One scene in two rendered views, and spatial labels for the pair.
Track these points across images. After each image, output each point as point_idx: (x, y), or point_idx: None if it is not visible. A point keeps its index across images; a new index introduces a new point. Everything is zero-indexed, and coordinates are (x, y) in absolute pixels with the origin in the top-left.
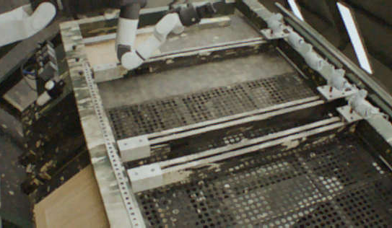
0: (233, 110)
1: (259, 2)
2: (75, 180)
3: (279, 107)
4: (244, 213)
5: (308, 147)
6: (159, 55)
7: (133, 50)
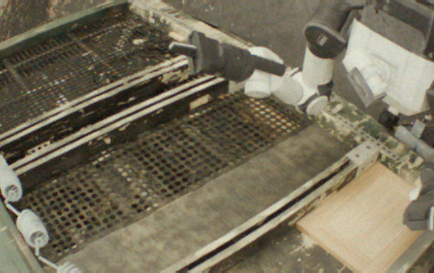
0: (137, 161)
1: None
2: None
3: (71, 144)
4: (107, 65)
5: None
6: (304, 198)
7: (304, 84)
